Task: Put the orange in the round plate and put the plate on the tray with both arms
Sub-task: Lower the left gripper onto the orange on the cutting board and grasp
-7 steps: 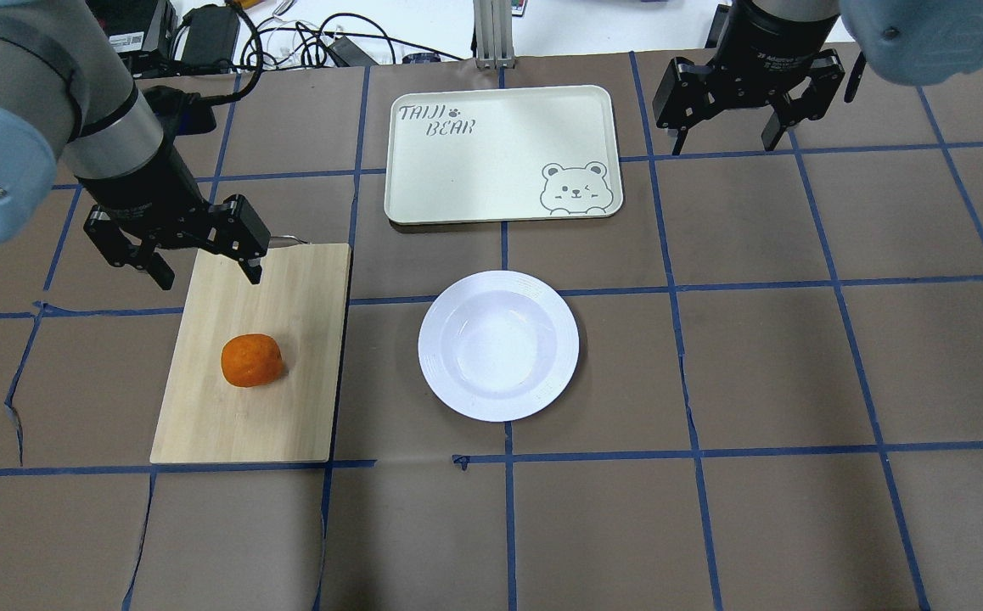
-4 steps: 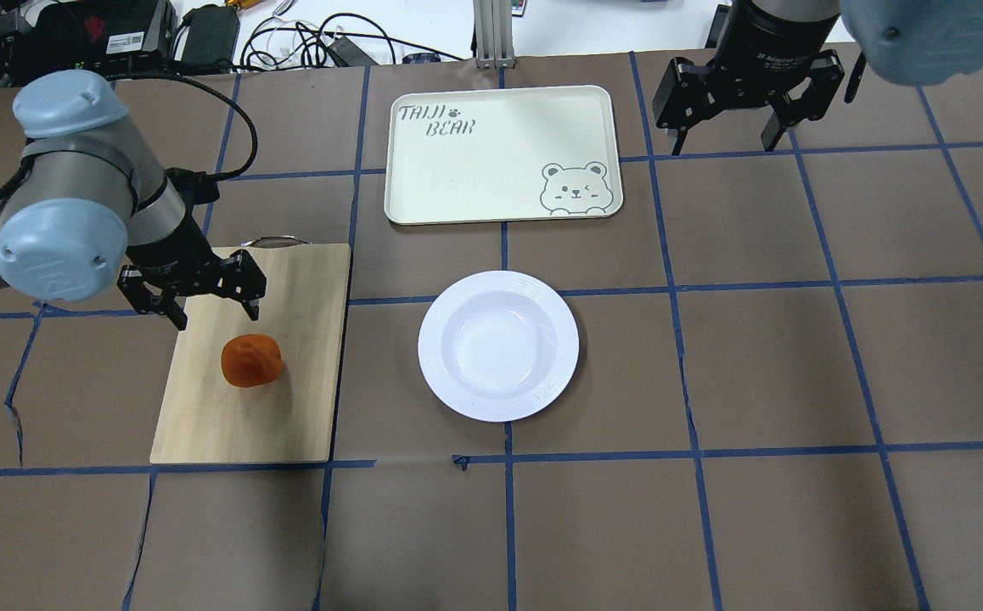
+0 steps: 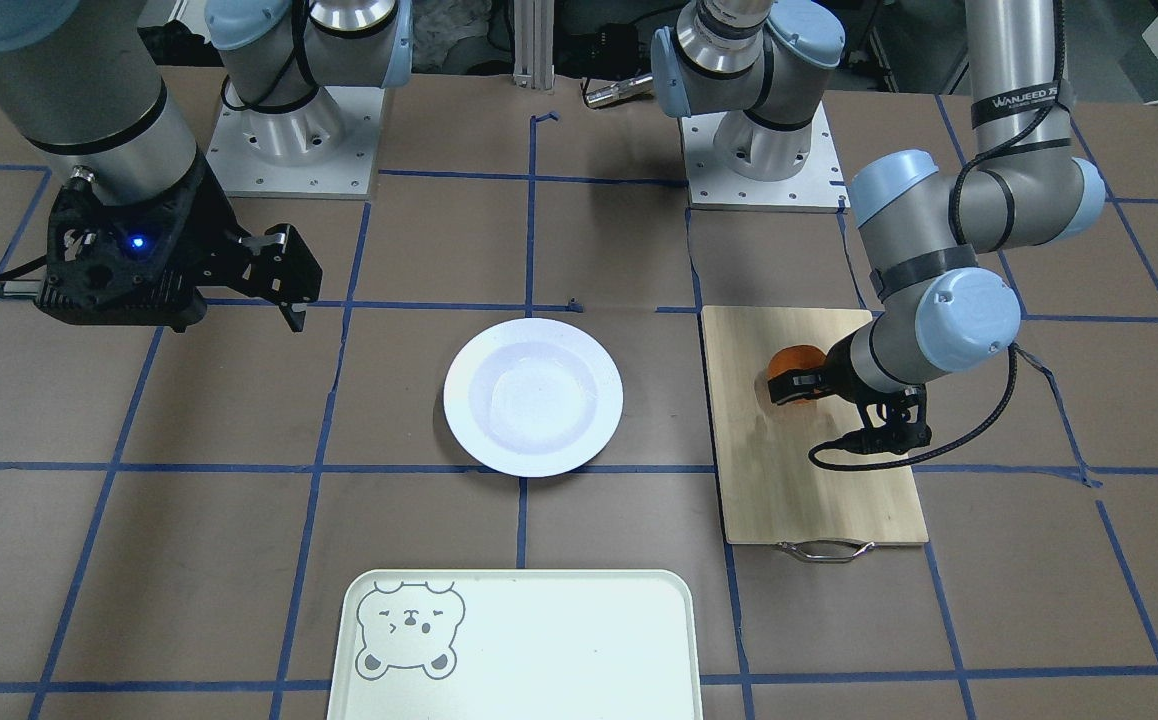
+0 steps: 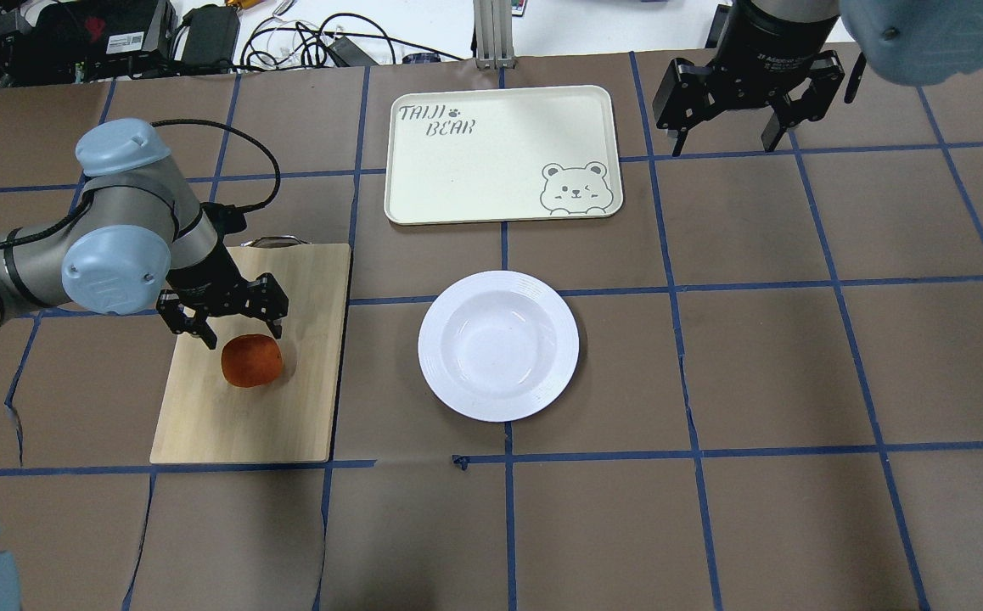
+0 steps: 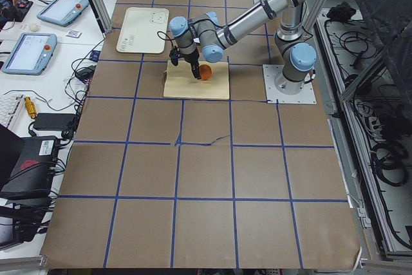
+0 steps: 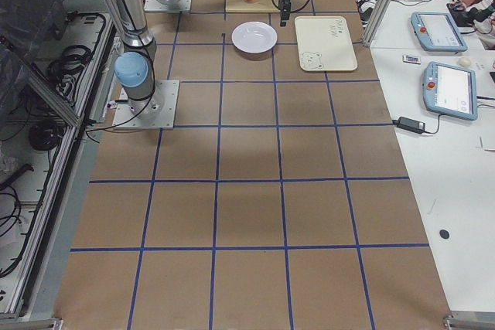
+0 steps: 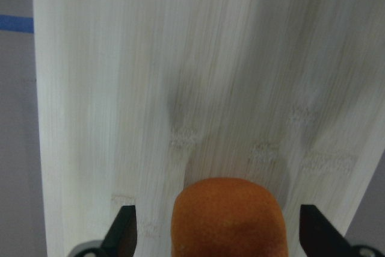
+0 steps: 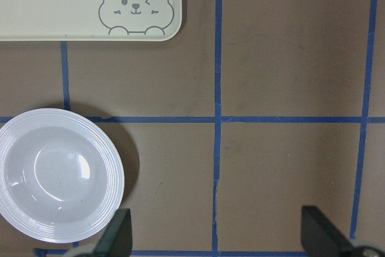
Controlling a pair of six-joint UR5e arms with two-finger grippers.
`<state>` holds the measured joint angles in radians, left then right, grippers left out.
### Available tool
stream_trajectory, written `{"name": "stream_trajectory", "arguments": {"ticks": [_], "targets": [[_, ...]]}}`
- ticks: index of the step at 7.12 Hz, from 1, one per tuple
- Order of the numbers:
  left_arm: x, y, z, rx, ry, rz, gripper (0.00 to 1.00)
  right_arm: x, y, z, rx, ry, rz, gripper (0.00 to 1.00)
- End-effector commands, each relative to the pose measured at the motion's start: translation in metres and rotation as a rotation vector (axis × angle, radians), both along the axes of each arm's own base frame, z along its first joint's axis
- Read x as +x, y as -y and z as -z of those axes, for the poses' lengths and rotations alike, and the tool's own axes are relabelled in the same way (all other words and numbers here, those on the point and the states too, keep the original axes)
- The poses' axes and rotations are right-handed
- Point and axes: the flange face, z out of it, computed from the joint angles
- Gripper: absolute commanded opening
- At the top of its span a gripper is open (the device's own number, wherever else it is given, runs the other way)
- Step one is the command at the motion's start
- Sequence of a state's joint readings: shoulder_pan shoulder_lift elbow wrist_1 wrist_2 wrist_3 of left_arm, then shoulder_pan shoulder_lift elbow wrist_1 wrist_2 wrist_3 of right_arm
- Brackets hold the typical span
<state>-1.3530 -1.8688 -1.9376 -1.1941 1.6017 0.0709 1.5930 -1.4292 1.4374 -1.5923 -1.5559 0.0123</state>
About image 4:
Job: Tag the cream bear tray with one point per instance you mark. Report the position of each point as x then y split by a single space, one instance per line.
520 154

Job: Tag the white round plate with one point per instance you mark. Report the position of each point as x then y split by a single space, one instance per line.
498 346

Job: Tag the black mini computer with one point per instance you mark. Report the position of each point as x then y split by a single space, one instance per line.
58 42

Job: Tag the black power adapter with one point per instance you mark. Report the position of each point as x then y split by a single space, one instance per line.
210 35

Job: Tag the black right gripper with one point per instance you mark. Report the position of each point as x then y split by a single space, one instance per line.
761 53

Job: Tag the orange fruit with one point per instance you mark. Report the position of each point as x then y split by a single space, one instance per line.
249 361

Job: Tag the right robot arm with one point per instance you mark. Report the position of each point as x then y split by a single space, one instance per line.
910 43

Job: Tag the bamboo cutting board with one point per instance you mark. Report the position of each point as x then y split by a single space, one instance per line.
204 419

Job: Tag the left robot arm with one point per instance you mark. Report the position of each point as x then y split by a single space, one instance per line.
139 238

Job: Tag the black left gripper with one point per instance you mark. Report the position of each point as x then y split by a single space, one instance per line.
205 277

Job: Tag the aluminium frame post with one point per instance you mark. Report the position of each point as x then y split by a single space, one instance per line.
494 35

